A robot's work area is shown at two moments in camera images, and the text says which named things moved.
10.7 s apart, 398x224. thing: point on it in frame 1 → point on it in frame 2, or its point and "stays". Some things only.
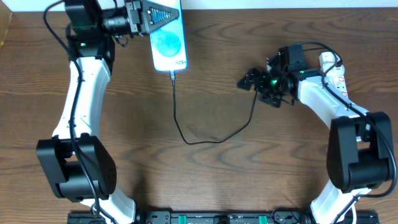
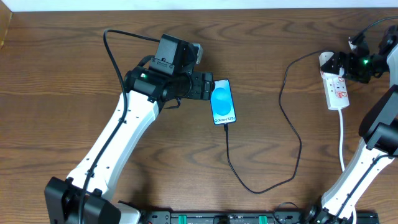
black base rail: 219,217 stays
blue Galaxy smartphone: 168,42 → 222,102
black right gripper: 263,84 → 337,62
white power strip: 334,74 stays
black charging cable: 204,143 → 226,130
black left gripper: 135,16 → 206,85
